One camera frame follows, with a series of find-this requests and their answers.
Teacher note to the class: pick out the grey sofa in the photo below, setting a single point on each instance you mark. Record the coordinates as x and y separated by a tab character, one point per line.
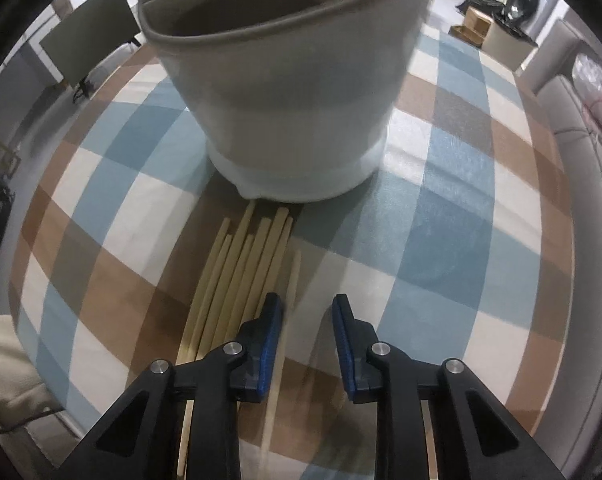
581	160

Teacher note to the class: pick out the single bamboo chopstick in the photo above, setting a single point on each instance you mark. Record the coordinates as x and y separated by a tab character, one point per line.
292	285

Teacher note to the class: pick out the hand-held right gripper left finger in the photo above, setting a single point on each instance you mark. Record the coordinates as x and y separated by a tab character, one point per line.
271	350

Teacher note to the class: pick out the clear plastic bag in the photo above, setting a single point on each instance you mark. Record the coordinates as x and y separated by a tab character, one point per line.
593	75

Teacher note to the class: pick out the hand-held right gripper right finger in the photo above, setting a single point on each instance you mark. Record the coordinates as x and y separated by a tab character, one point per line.
342	345

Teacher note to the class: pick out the bundle of bamboo chopsticks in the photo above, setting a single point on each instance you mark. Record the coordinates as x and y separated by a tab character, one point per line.
231	280

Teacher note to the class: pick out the checkered tablecloth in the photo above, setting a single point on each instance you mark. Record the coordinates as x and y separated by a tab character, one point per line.
456	240

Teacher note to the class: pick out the black garbage bag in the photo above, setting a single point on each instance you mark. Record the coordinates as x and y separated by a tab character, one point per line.
481	4

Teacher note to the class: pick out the beige cloth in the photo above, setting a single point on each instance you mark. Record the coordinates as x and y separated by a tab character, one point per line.
11	370

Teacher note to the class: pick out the beige trash bin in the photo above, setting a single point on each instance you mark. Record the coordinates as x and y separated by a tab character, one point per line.
506	42

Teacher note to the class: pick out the white fabric storage bucket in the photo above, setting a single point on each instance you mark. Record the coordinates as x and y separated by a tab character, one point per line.
291	125

